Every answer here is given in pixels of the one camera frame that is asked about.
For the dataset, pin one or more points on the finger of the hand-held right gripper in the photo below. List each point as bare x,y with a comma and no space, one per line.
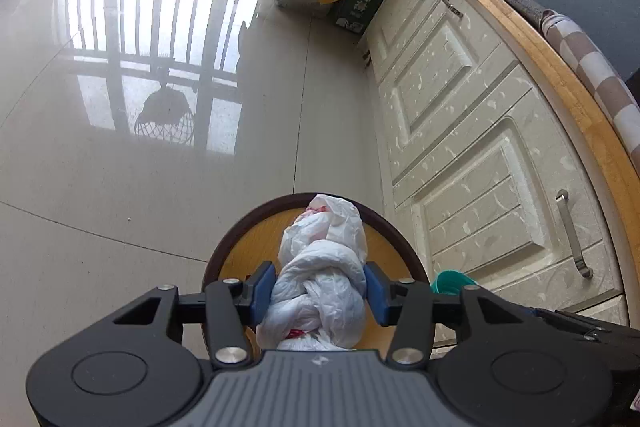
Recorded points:
590,328

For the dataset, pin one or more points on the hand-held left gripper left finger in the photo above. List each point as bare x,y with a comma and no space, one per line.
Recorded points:
262,297

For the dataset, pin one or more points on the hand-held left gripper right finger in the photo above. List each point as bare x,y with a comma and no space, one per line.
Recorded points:
376,299

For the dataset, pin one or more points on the wooden trash bin dark rim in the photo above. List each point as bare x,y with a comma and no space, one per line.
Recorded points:
250,242

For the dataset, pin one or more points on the white knotted plastic bag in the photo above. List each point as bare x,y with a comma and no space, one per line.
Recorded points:
320,287

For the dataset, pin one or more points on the teal plastic cup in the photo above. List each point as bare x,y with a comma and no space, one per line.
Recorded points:
452,282

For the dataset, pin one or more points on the white marbled cabinet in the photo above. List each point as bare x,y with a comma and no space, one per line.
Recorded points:
460,117

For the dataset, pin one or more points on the brown white checkered cloth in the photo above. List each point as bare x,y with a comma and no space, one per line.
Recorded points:
595,67

